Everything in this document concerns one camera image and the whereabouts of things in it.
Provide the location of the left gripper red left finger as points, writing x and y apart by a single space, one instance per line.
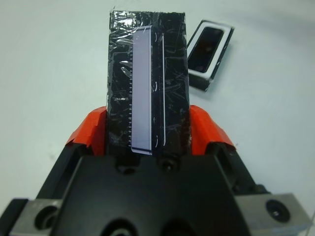
91 130

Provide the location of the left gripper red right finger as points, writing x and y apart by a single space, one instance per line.
204 130

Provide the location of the glossy black box lid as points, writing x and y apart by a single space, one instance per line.
169 73

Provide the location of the black box, white insert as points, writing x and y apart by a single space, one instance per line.
199 82

